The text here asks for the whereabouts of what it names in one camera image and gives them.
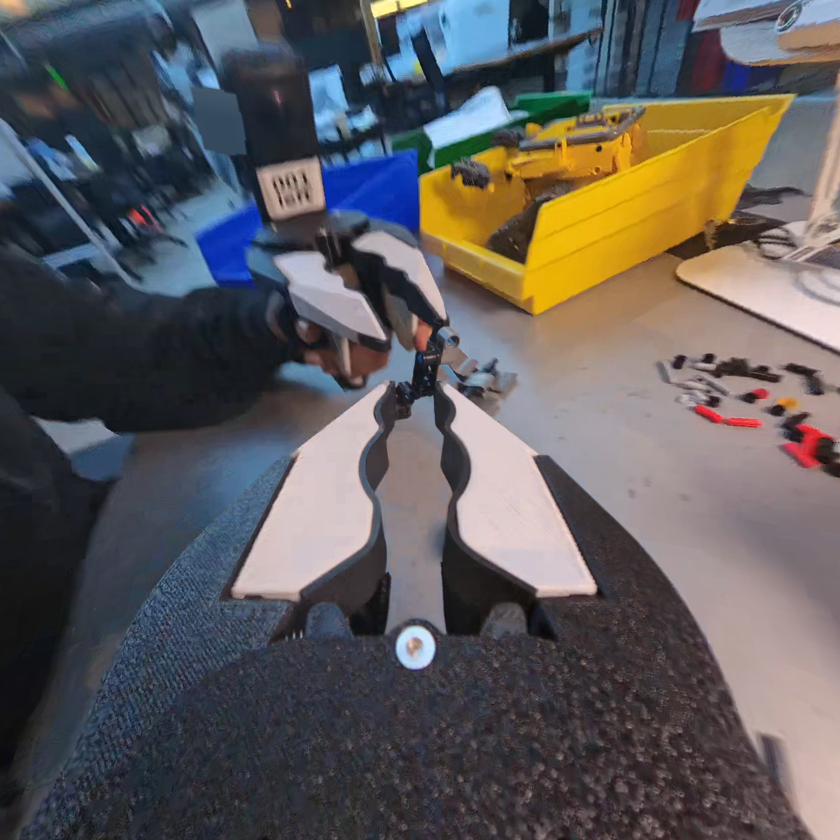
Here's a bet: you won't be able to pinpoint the person's left forearm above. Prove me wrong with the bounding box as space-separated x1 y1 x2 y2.
0 249 299 434

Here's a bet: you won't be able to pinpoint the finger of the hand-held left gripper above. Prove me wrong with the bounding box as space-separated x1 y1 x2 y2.
272 255 393 376
350 231 452 333

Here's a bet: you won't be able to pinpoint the black jointed link piece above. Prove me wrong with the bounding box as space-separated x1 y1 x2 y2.
394 328 442 421

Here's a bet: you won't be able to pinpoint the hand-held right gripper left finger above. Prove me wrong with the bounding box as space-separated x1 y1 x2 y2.
231 381 398 636

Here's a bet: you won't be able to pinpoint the wooden background table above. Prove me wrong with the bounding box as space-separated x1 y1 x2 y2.
446 26 605 73

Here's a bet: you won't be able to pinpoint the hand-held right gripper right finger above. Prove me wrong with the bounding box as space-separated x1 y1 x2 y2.
433 382 598 637

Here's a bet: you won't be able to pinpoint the silver panel toy piece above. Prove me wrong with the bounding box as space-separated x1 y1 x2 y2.
453 357 519 401

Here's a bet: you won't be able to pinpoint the person's left hand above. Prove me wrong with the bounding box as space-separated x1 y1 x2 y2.
297 323 435 392

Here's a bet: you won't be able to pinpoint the white storage boxes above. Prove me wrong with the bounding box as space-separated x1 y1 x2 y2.
394 0 513 67

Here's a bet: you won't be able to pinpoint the black cable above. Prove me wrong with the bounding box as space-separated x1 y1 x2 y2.
705 187 808 260

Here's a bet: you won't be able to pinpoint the pile of small building parts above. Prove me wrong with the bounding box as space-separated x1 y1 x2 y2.
656 353 840 476

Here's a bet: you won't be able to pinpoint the green plastic bin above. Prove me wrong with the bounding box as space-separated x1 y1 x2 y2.
394 91 592 175

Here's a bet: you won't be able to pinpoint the stack of red blue crates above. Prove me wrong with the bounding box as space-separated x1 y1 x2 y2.
591 0 756 99

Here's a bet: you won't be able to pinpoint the deep yellow plastic bin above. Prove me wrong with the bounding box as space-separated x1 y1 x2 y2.
419 94 796 316

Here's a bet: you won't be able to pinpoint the blue plastic bin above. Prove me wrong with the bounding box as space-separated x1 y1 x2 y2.
196 150 421 290

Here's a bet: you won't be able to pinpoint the yellow tracked toy robot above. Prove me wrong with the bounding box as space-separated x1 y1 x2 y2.
449 105 647 263

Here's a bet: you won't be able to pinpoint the grey round connector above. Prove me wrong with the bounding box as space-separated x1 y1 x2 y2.
434 326 470 368

